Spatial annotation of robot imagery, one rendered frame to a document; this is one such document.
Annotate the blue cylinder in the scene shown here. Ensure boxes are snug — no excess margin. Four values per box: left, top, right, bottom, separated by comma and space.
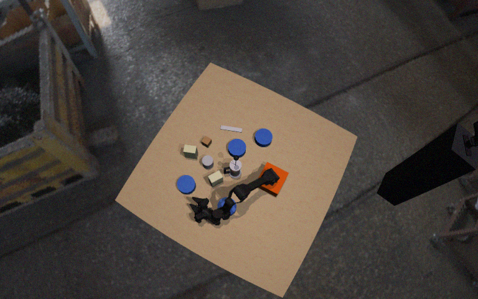
177, 175, 195, 194
217, 197, 237, 216
228, 139, 246, 158
255, 128, 273, 147

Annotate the white flat bar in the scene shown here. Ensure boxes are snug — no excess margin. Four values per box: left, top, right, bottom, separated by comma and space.
220, 125, 242, 133

